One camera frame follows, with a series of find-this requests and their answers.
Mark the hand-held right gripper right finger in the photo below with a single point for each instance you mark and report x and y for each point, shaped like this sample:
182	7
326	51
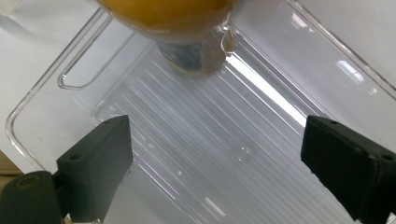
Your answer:
351	169

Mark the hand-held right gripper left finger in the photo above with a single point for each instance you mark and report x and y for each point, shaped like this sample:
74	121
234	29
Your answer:
93	169

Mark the clear plastic tray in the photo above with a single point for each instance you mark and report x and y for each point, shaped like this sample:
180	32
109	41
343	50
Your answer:
202	140

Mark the orange drink bottle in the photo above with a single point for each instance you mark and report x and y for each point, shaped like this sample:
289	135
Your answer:
168	15

